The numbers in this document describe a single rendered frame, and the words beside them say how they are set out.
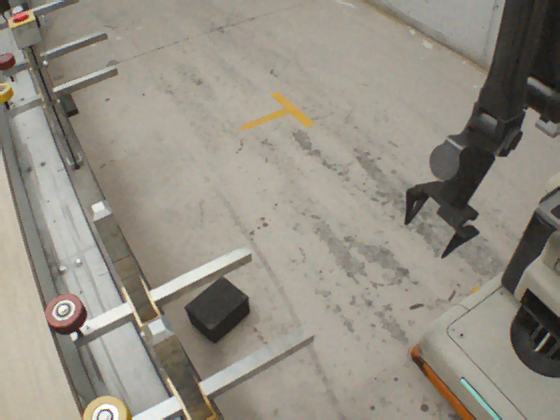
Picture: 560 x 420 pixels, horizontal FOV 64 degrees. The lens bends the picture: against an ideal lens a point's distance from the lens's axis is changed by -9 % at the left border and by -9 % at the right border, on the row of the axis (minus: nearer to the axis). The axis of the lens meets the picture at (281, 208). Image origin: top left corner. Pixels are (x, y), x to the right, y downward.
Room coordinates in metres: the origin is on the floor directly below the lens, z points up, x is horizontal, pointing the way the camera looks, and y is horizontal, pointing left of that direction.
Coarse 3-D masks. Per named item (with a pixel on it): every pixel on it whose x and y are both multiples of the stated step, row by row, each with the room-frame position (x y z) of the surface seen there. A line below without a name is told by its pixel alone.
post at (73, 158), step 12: (36, 48) 1.16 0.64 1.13; (36, 60) 1.15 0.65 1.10; (36, 72) 1.15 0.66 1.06; (48, 84) 1.16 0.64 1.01; (48, 96) 1.15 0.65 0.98; (48, 108) 1.15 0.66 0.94; (60, 120) 1.16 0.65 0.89; (60, 132) 1.15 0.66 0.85; (72, 144) 1.16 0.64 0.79; (72, 156) 1.15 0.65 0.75; (72, 168) 1.14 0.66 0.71
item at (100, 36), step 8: (104, 32) 1.79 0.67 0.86; (80, 40) 1.74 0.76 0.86; (88, 40) 1.75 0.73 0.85; (96, 40) 1.76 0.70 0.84; (104, 40) 1.78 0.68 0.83; (56, 48) 1.70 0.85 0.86; (64, 48) 1.70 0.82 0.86; (72, 48) 1.71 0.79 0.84; (80, 48) 1.73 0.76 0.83; (48, 56) 1.66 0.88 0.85; (56, 56) 1.68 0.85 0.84; (16, 64) 1.61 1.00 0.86; (24, 64) 1.61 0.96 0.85; (8, 72) 1.58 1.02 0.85; (16, 72) 1.59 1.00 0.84
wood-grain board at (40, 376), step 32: (0, 160) 0.98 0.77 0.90; (0, 192) 0.85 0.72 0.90; (0, 224) 0.73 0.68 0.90; (0, 256) 0.63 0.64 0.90; (0, 288) 0.55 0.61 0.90; (32, 288) 0.55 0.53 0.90; (0, 320) 0.47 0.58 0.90; (32, 320) 0.47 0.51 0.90; (0, 352) 0.39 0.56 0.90; (32, 352) 0.40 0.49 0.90; (0, 384) 0.33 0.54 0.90; (32, 384) 0.33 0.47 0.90; (64, 384) 0.33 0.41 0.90; (0, 416) 0.26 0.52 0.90; (32, 416) 0.27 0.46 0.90; (64, 416) 0.27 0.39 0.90
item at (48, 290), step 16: (0, 112) 1.51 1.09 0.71; (0, 128) 1.29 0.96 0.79; (16, 160) 1.30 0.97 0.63; (16, 176) 1.12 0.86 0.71; (16, 192) 0.98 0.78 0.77; (32, 224) 0.95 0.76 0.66; (32, 240) 0.82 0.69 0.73; (32, 256) 0.72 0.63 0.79; (48, 272) 0.78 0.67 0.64; (48, 288) 0.67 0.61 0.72; (64, 336) 0.53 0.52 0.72; (64, 352) 0.46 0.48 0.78; (80, 368) 0.47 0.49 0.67; (80, 384) 0.40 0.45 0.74; (80, 400) 0.34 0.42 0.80
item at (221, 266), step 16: (224, 256) 0.68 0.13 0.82; (240, 256) 0.67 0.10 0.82; (192, 272) 0.64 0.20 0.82; (208, 272) 0.63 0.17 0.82; (224, 272) 0.65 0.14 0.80; (160, 288) 0.60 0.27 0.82; (176, 288) 0.59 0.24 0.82; (192, 288) 0.61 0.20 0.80; (128, 304) 0.56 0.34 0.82; (160, 304) 0.57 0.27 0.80; (96, 320) 0.52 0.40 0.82; (112, 320) 0.52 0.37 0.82; (128, 320) 0.53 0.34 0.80; (80, 336) 0.48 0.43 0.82; (96, 336) 0.49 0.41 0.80
